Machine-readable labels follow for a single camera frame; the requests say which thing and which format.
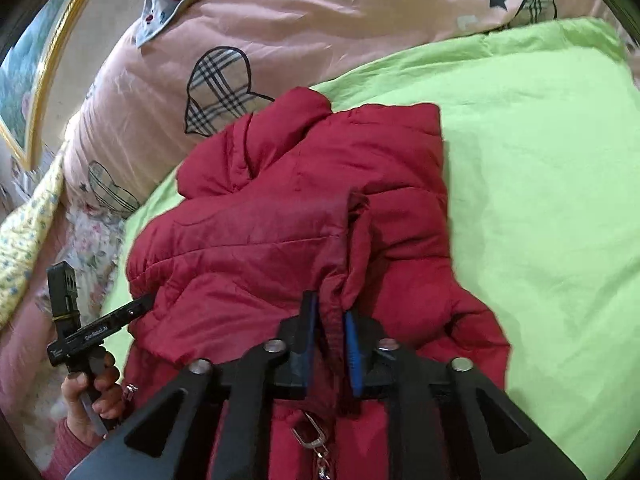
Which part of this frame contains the person's left hand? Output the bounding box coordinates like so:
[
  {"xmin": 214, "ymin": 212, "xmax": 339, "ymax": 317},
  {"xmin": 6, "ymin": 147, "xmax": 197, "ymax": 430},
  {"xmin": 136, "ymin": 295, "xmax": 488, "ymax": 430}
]
[{"xmin": 60, "ymin": 350, "xmax": 124, "ymax": 448}]

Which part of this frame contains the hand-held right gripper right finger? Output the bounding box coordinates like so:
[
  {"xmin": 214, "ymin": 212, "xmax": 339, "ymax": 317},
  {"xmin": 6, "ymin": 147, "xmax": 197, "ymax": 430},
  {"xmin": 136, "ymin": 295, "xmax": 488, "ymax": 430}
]
[{"xmin": 344, "ymin": 309, "xmax": 587, "ymax": 480}]

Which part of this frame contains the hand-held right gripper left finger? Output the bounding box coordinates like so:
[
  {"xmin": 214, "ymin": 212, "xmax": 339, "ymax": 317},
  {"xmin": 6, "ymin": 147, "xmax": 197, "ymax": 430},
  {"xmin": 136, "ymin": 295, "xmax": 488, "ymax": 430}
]
[{"xmin": 65, "ymin": 291, "xmax": 320, "ymax": 480}]

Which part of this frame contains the yellow floral quilt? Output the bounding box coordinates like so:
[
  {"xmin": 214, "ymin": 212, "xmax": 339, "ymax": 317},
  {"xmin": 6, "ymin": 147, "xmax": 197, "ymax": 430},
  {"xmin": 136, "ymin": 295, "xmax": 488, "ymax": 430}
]
[{"xmin": 0, "ymin": 145, "xmax": 68, "ymax": 331}]

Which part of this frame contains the gold framed picture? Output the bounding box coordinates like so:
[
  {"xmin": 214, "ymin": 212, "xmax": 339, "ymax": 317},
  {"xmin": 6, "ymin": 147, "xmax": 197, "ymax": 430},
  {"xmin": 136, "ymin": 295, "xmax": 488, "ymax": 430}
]
[{"xmin": 0, "ymin": 0, "xmax": 121, "ymax": 171}]

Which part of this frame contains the blue cartoon print pillow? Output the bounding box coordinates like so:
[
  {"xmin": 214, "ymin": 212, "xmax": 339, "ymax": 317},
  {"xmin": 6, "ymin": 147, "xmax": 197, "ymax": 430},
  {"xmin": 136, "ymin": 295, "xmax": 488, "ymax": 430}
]
[{"xmin": 135, "ymin": 0, "xmax": 251, "ymax": 50}]

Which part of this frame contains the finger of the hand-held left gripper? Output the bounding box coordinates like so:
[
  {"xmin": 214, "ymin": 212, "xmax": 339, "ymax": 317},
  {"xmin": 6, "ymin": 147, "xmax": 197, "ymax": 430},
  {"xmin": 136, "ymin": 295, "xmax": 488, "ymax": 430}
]
[{"xmin": 112, "ymin": 294, "xmax": 156, "ymax": 326}]

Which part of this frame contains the person's left forearm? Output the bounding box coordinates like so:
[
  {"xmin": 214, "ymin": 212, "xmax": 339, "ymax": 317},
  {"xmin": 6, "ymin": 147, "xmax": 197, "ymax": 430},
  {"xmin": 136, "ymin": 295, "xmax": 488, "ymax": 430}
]
[{"xmin": 41, "ymin": 417, "xmax": 107, "ymax": 480}]

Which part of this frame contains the pink quilt with plaid hearts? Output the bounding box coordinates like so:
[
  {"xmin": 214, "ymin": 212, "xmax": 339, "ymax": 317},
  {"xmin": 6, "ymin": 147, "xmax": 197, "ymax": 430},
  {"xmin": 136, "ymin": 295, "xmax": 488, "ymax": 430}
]
[{"xmin": 62, "ymin": 0, "xmax": 631, "ymax": 221}]

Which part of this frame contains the red puffer jacket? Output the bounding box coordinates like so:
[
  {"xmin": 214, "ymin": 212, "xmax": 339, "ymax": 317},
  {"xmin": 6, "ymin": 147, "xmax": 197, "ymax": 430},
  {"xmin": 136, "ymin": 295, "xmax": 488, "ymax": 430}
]
[{"xmin": 122, "ymin": 87, "xmax": 512, "ymax": 480}]

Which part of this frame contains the floral ruffled pillow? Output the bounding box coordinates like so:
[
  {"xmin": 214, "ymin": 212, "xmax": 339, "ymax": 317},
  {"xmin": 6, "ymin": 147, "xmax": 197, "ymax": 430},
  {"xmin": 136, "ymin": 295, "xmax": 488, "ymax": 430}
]
[{"xmin": 60, "ymin": 205, "xmax": 128, "ymax": 321}]

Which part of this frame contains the green bed sheet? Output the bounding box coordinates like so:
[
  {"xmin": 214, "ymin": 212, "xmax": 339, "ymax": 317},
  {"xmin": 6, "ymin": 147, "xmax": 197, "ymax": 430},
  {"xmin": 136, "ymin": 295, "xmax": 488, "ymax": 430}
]
[{"xmin": 102, "ymin": 17, "xmax": 640, "ymax": 480}]

